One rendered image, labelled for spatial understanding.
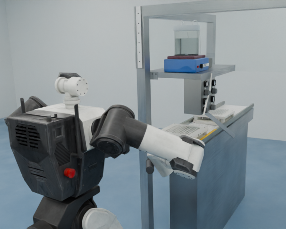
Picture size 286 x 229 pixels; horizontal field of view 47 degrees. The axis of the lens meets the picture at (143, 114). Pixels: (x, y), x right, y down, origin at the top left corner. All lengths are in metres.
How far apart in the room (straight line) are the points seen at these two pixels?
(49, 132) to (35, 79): 6.11
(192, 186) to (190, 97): 0.63
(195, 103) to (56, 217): 0.99
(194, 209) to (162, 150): 1.21
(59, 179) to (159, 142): 0.35
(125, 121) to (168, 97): 4.49
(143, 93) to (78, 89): 0.80
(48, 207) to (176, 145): 0.52
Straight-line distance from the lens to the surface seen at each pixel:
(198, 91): 1.82
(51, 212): 1.25
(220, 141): 2.32
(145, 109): 1.93
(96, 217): 1.34
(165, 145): 1.06
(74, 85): 1.17
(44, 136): 1.06
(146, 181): 2.08
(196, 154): 1.13
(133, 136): 1.05
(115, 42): 5.89
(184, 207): 2.27
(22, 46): 7.29
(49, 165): 1.10
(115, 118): 1.06
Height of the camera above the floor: 1.53
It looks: 13 degrees down
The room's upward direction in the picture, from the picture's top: 2 degrees counter-clockwise
